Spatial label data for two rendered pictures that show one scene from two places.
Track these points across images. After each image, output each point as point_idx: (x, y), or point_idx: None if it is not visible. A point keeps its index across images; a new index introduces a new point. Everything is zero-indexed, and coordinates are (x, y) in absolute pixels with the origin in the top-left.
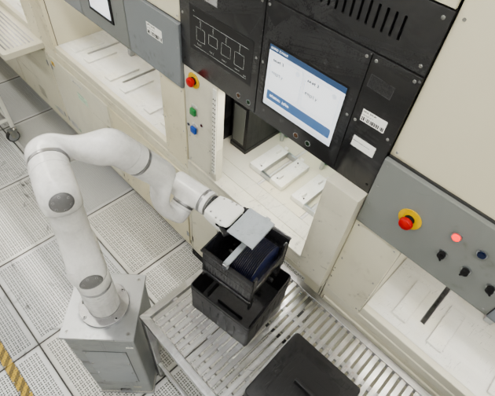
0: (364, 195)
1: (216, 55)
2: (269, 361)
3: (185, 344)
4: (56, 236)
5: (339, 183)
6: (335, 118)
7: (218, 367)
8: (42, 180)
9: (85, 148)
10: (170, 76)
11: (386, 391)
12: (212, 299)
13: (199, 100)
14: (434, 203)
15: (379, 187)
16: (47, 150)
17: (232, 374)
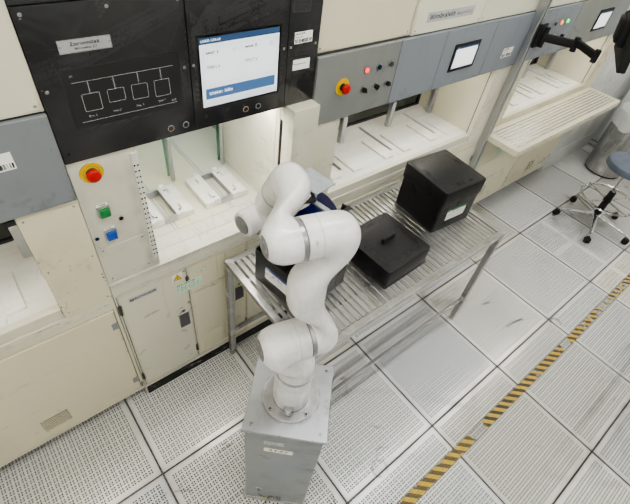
0: (313, 100)
1: (126, 107)
2: (355, 266)
3: (339, 323)
4: (319, 311)
5: (299, 107)
6: (276, 59)
7: (360, 301)
8: (344, 223)
9: (307, 185)
10: (49, 202)
11: (377, 210)
12: None
13: (108, 190)
14: (351, 60)
15: (320, 84)
16: (300, 219)
17: (365, 292)
